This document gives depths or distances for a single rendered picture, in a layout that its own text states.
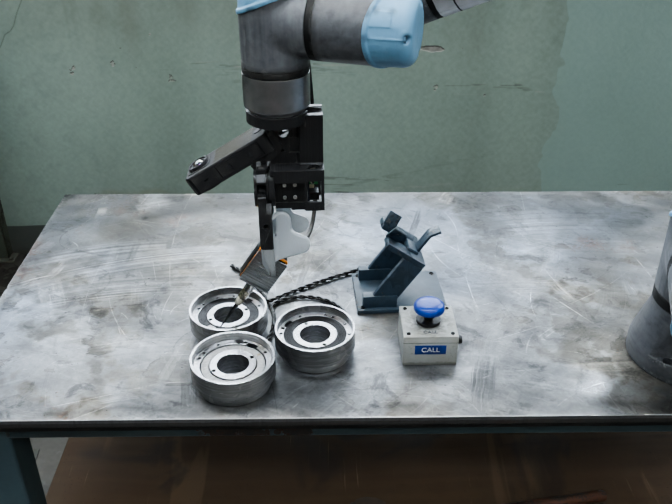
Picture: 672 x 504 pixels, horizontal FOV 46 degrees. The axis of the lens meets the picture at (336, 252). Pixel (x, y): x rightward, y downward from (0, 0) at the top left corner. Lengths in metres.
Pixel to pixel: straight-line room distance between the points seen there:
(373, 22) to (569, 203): 0.76
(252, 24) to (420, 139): 1.85
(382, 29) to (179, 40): 1.81
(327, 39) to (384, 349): 0.43
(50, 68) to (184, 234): 1.44
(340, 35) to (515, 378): 0.48
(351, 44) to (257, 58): 0.10
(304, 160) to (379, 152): 1.76
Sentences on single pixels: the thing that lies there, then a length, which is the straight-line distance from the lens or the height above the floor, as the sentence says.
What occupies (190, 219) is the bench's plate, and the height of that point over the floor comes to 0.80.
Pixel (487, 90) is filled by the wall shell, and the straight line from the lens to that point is 2.64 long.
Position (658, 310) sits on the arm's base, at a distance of 1.07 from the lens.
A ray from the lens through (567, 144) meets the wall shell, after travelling 2.78.
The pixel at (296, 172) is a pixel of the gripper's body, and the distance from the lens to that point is 0.90.
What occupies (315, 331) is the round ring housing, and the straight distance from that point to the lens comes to 1.06.
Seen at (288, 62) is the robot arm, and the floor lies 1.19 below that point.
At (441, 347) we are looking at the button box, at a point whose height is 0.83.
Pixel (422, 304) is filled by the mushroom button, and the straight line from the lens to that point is 1.02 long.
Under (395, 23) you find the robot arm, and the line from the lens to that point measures 0.81.
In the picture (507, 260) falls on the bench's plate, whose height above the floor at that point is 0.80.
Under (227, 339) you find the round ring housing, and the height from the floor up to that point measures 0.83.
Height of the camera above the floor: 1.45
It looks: 31 degrees down
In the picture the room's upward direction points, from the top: straight up
